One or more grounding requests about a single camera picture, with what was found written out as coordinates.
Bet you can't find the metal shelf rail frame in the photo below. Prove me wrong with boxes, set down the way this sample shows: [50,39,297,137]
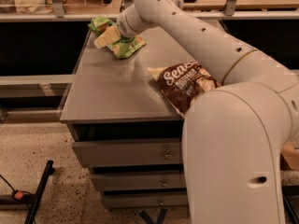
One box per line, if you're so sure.
[0,0,299,21]

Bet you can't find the grey drawer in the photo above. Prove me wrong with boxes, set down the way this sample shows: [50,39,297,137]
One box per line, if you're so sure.
[91,171,186,191]
[102,191,188,209]
[72,138,182,167]

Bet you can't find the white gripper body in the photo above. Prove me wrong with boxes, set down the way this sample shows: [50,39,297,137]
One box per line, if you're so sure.
[117,5,150,37]

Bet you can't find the grey drawer cabinet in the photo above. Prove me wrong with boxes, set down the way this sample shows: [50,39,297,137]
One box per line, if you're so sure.
[61,28,191,200]

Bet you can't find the middle grey drawer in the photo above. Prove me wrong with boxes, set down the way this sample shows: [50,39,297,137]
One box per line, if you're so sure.
[91,171,186,191]

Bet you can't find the top grey drawer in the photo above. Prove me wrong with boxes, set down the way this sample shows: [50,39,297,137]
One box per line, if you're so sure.
[72,138,182,167]

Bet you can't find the brown chip bag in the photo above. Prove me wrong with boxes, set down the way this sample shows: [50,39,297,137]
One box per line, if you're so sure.
[148,61,221,117]

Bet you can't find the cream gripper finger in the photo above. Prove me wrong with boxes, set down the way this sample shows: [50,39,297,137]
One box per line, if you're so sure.
[94,25,121,49]

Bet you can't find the orange clamp with cable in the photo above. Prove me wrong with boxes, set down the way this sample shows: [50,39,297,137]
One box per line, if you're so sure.
[0,175,33,205]

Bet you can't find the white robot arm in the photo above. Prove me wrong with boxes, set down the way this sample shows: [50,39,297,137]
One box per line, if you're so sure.
[117,0,299,224]

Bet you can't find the green rice chip bag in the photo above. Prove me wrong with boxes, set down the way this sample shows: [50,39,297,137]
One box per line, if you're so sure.
[88,16,146,59]

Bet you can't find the bottom grey drawer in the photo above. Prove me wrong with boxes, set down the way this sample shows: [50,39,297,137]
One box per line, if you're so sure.
[102,191,188,209]

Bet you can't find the black metal stand leg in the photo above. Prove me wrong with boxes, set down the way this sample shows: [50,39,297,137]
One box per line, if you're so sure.
[24,161,55,224]

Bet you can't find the cardboard box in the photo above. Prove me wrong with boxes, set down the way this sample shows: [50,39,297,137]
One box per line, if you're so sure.
[280,142,299,171]

